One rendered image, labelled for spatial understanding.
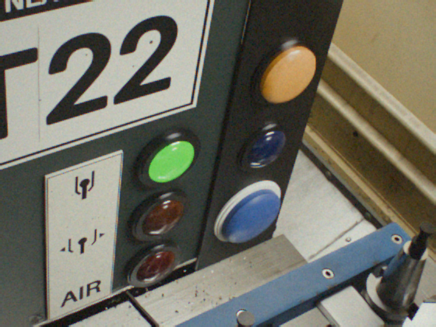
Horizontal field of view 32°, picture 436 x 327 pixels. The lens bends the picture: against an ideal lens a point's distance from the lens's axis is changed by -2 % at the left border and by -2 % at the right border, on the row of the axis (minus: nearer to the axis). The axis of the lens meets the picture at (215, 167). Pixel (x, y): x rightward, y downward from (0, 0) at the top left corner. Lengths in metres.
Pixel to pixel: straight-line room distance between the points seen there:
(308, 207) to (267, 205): 1.12
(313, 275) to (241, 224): 0.49
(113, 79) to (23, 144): 0.04
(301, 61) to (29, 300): 0.14
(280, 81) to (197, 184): 0.06
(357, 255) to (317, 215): 0.60
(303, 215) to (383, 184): 0.17
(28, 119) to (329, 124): 1.23
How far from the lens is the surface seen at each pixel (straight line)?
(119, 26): 0.24
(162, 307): 1.17
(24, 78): 0.23
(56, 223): 0.29
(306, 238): 1.43
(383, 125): 1.34
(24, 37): 0.22
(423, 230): 0.77
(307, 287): 0.81
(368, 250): 0.87
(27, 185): 0.27
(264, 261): 1.25
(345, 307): 0.82
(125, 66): 0.25
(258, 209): 0.34
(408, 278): 0.80
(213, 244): 0.36
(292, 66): 0.29
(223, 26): 0.27
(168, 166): 0.29
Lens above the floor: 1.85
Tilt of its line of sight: 44 degrees down
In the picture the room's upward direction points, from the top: 12 degrees clockwise
